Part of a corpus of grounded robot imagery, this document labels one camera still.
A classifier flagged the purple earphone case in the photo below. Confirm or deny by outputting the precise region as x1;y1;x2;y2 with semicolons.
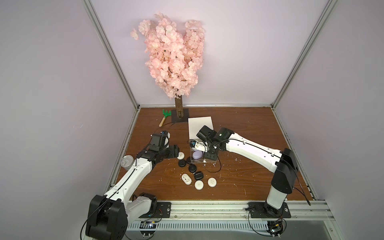
192;151;204;160

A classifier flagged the black earphone case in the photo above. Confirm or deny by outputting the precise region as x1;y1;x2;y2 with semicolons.
194;171;204;181
186;157;193;165
188;165;197;174
178;159;187;168

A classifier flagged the white three-drawer cabinet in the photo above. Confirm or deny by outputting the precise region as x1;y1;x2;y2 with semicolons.
188;117;214;141

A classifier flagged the clear drawer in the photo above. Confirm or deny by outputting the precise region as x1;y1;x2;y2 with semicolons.
189;140;219;163

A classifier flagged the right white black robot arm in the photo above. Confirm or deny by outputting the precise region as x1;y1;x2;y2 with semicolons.
190;126;299;212

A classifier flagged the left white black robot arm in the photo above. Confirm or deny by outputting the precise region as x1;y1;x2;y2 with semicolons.
80;131;180;240

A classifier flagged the white round earphone case top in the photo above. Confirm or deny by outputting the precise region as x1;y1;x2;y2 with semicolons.
177;152;185;160

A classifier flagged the white round earphone case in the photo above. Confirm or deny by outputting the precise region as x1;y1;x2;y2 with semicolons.
177;152;185;160
207;178;217;188
195;180;204;190

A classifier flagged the green toy rake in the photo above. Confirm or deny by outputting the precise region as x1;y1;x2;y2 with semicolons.
159;109;172;127

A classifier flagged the white round earphone case right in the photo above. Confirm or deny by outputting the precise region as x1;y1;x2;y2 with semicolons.
207;178;217;188

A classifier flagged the white oval earphone case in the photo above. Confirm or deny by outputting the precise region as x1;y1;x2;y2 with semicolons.
181;174;192;185

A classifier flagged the white round earphone case bottom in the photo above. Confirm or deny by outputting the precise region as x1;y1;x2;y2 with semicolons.
195;180;204;190

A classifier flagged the left circuit board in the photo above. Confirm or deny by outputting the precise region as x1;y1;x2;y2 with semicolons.
139;221;158;240

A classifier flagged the circuit board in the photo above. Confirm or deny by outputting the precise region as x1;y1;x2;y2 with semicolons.
139;221;158;240
267;221;284;238

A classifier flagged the pink blossom artificial tree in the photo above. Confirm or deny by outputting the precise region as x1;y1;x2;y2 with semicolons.
130;12;205;107

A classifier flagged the right circuit board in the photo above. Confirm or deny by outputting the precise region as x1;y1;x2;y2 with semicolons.
267;221;284;238

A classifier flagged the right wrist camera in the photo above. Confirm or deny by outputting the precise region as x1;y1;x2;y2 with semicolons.
190;140;207;153

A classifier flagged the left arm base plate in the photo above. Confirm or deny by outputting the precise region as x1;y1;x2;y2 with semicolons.
140;202;172;219

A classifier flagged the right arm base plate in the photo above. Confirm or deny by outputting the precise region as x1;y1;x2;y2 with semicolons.
245;202;292;219

